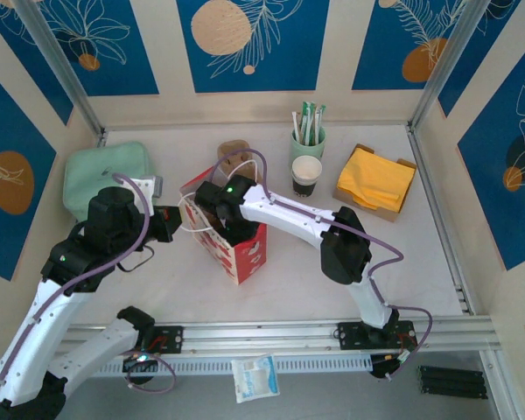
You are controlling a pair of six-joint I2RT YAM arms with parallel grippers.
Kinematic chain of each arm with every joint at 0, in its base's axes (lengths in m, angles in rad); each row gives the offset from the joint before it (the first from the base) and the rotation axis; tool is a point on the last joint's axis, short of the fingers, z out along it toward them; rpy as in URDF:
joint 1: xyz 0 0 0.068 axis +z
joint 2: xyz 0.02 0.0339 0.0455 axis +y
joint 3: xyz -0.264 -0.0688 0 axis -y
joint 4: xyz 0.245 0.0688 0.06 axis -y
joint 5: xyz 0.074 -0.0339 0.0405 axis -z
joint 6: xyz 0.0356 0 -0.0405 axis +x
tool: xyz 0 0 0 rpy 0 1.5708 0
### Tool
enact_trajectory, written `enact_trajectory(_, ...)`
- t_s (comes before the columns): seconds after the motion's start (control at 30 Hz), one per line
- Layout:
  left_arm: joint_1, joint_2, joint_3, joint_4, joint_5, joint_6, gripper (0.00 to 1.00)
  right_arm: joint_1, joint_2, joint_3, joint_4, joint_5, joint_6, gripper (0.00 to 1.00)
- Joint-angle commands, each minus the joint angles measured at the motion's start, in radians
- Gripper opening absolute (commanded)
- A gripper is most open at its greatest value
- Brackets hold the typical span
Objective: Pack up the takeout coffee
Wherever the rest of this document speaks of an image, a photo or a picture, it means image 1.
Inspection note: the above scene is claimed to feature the black ribbed block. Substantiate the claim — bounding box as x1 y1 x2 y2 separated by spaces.
415 365 490 401

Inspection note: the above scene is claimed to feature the white slotted cable duct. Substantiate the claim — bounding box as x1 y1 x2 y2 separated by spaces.
91 353 374 380

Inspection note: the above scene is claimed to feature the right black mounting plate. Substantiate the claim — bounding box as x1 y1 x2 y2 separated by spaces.
335 321 417 351

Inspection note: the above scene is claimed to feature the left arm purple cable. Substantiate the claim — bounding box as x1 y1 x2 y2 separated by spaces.
0 172 177 420

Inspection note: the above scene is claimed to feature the left thin black cable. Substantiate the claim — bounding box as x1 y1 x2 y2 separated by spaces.
116 244 155 273

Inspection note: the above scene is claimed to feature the red white paper gift bag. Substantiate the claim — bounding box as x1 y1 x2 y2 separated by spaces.
178 159 268 286

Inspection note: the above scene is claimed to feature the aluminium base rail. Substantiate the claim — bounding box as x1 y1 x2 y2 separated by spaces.
65 315 502 364

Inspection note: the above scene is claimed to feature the black electronics module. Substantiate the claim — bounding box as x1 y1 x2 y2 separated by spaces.
121 349 160 386
369 352 410 381

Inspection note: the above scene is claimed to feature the mint green straw holder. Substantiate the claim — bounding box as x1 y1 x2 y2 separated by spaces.
288 125 327 164

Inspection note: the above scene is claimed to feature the yellow napkin stack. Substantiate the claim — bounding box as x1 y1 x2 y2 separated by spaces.
337 147 417 214

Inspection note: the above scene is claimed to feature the white blue wipes packet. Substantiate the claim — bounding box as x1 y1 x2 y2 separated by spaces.
230 353 282 404

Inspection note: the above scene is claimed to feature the aluminium frame post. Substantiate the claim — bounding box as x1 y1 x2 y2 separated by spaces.
12 0 109 148
407 0 494 132

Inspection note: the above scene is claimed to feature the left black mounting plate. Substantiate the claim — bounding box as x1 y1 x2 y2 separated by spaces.
130 324 185 355

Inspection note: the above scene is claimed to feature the white black paper coffee cup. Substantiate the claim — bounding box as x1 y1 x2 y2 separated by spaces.
290 155 324 197

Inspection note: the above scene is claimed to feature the brown cardboard napkin box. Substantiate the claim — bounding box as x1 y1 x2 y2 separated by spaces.
332 143 418 224

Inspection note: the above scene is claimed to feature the aluminium frame leg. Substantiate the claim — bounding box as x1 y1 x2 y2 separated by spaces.
479 349 522 420

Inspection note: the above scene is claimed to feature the black mounting plate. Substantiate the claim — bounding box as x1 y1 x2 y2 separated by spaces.
335 321 417 351
130 324 185 355

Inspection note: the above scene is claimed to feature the brown pulp cup carrier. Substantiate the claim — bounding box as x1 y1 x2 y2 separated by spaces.
216 138 263 180

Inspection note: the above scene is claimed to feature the mint green zip pouch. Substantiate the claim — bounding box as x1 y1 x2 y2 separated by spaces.
63 140 153 220

